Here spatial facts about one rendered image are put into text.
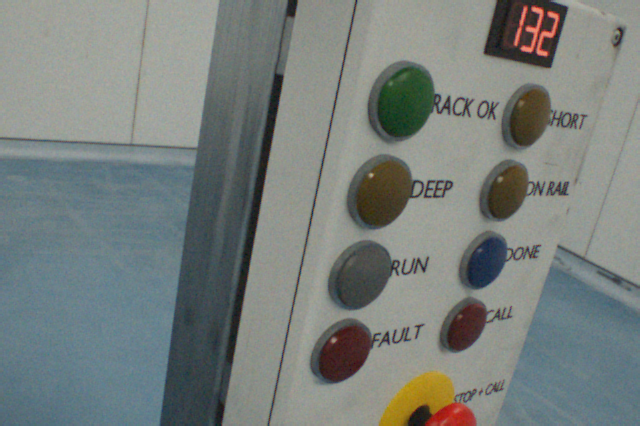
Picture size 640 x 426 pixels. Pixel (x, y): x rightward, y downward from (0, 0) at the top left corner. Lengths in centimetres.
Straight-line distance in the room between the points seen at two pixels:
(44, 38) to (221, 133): 332
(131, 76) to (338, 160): 352
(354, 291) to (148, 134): 361
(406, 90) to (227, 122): 11
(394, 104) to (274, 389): 14
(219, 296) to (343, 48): 14
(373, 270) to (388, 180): 4
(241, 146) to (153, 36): 345
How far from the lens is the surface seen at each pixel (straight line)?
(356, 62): 23
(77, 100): 370
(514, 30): 28
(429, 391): 33
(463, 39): 26
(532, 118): 29
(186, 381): 36
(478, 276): 31
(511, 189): 30
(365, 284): 25
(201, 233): 33
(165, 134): 387
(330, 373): 27
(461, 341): 32
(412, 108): 23
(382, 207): 24
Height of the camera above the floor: 104
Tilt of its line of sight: 18 degrees down
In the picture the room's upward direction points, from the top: 12 degrees clockwise
